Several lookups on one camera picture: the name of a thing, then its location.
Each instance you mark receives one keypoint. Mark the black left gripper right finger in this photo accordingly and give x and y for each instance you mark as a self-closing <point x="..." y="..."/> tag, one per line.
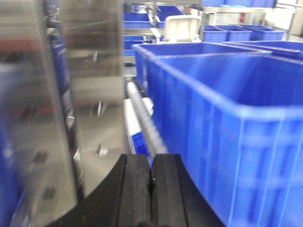
<point x="175" y="200"/>

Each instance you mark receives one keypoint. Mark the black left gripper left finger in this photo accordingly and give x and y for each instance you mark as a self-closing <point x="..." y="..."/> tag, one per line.
<point x="122" y="199"/>

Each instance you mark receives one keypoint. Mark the small blue bin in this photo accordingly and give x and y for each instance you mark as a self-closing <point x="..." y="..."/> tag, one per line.
<point x="219" y="34"/>
<point x="264" y="33"/>

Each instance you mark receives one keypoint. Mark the large blue plastic bin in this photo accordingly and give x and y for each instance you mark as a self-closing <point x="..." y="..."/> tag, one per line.
<point x="236" y="118"/>

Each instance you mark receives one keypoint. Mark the small blue bin middle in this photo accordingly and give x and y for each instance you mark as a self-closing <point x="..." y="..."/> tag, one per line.
<point x="219" y="34"/>

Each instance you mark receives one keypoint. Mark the stainless steel panel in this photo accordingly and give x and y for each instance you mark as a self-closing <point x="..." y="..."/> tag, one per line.
<point x="61" y="112"/>

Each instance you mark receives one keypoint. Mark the small blue bin right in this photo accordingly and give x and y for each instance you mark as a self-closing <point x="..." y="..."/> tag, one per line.
<point x="264" y="33"/>

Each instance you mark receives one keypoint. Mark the grey metal rod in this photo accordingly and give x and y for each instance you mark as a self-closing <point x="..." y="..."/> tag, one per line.
<point x="151" y="135"/>

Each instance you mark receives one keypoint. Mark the blue bin on shelf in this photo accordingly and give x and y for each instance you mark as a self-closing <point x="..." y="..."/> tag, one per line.
<point x="136" y="20"/>

